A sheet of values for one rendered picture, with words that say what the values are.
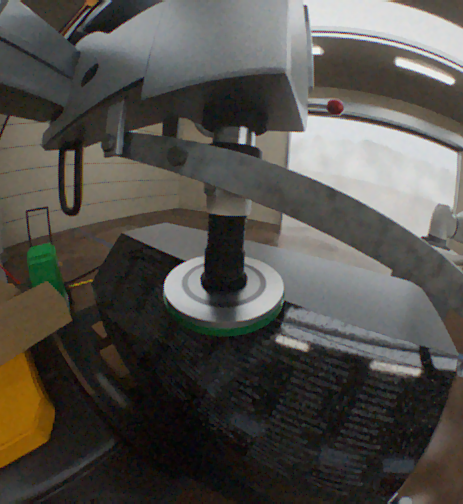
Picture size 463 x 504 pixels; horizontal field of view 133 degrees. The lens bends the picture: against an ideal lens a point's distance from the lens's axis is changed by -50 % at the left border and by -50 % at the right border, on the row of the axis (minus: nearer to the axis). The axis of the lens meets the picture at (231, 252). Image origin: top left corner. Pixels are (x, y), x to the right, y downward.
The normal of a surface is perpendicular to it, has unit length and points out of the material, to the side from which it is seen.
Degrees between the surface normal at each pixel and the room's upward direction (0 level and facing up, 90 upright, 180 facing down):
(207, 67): 90
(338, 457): 45
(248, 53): 90
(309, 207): 90
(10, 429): 0
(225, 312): 6
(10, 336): 90
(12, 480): 0
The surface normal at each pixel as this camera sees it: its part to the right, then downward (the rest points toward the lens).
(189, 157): -0.42, 0.28
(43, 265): 0.70, 0.00
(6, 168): 0.87, 0.23
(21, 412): 0.07, -0.94
